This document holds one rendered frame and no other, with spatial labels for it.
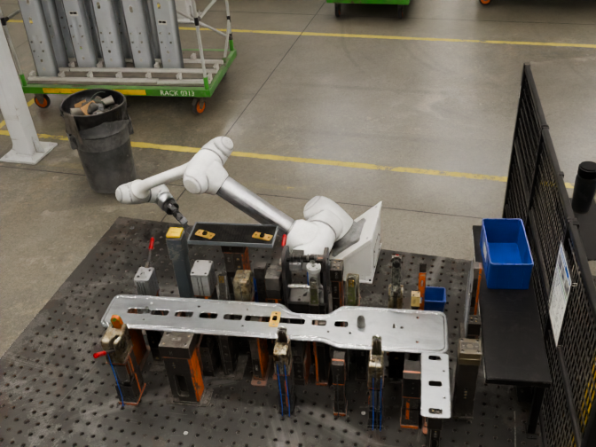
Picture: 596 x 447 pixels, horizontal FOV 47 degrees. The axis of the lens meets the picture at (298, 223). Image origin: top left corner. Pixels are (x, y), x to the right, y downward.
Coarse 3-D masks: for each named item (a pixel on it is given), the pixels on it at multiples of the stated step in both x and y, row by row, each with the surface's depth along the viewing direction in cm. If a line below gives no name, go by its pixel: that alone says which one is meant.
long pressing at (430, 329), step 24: (120, 312) 278; (144, 312) 277; (192, 312) 275; (216, 312) 274; (240, 312) 273; (264, 312) 272; (288, 312) 271; (336, 312) 270; (360, 312) 269; (384, 312) 268; (408, 312) 267; (432, 312) 266; (240, 336) 264; (264, 336) 262; (288, 336) 261; (312, 336) 260; (336, 336) 259; (360, 336) 259; (384, 336) 258; (408, 336) 257; (432, 336) 256
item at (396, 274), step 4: (392, 256) 262; (396, 256) 262; (400, 256) 262; (392, 260) 262; (396, 260) 261; (400, 260) 261; (392, 264) 263; (396, 264) 259; (400, 264) 262; (392, 268) 263; (396, 268) 264; (400, 268) 263; (392, 272) 264; (396, 272) 265; (400, 272) 264; (392, 276) 265; (396, 276) 266; (400, 276) 264; (392, 280) 266; (396, 280) 267; (400, 280) 265; (392, 284) 267; (396, 284) 267; (400, 284) 266; (392, 288) 268; (392, 292) 268
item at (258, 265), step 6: (258, 264) 282; (264, 264) 282; (258, 270) 280; (264, 270) 280; (258, 276) 282; (264, 276) 282; (258, 282) 285; (264, 282) 284; (258, 288) 287; (264, 288) 287; (258, 294) 289; (264, 294) 289; (258, 300) 291; (264, 300) 291
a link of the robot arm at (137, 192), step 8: (176, 168) 336; (184, 168) 334; (152, 176) 338; (160, 176) 336; (168, 176) 335; (176, 176) 335; (128, 184) 343; (136, 184) 342; (144, 184) 338; (152, 184) 337; (160, 184) 338; (120, 192) 341; (128, 192) 341; (136, 192) 341; (144, 192) 342; (120, 200) 343; (128, 200) 343; (136, 200) 344; (144, 200) 348
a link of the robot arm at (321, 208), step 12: (312, 204) 322; (324, 204) 321; (336, 204) 326; (312, 216) 321; (324, 216) 318; (336, 216) 321; (348, 216) 327; (336, 228) 320; (348, 228) 325; (336, 240) 327
